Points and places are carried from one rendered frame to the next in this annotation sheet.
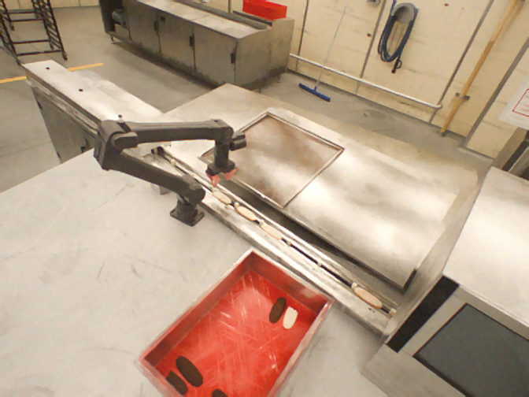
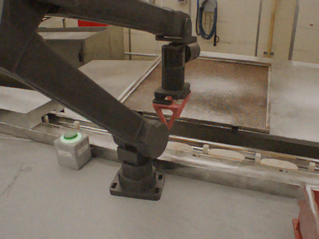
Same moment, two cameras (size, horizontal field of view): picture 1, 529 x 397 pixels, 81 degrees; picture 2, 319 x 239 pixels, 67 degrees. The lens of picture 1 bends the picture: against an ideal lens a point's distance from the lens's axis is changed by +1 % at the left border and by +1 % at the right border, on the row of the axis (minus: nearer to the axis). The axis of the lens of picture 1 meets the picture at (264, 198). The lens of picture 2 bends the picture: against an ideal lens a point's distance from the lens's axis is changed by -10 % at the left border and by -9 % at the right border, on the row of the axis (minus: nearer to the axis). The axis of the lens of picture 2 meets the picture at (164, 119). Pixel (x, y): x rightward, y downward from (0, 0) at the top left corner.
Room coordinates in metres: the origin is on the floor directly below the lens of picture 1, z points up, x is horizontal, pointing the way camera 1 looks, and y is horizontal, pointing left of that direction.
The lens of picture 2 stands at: (0.40, 0.37, 1.23)
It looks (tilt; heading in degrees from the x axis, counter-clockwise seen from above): 25 degrees down; 346
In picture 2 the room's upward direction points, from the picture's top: straight up
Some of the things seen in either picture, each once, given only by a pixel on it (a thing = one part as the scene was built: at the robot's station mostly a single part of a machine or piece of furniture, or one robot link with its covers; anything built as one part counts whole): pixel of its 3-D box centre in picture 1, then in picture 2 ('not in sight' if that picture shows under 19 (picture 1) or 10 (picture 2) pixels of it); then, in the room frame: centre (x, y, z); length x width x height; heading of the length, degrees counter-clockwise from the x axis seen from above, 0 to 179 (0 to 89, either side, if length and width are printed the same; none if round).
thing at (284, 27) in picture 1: (260, 48); (98, 52); (4.83, 0.38, 0.44); 0.70 x 0.55 x 0.87; 56
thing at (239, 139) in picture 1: (230, 136); (179, 40); (1.05, 0.17, 1.13); 0.11 x 0.09 x 0.12; 135
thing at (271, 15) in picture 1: (264, 9); (96, 21); (4.83, 0.38, 0.94); 0.51 x 0.36 x 0.13; 60
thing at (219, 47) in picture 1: (193, 27); (36, 50); (5.06, 1.43, 0.51); 3.00 x 1.26 x 1.03; 56
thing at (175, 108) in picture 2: (216, 176); (169, 110); (0.99, 0.21, 0.97); 0.07 x 0.07 x 0.09; 56
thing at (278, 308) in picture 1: (278, 309); not in sight; (0.54, -0.10, 0.83); 0.10 x 0.04 x 0.01; 161
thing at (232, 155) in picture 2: (246, 213); (226, 153); (0.93, 0.07, 0.86); 0.10 x 0.04 x 0.01; 56
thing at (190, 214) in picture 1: (186, 208); (136, 173); (0.90, 0.31, 0.86); 0.12 x 0.09 x 0.08; 67
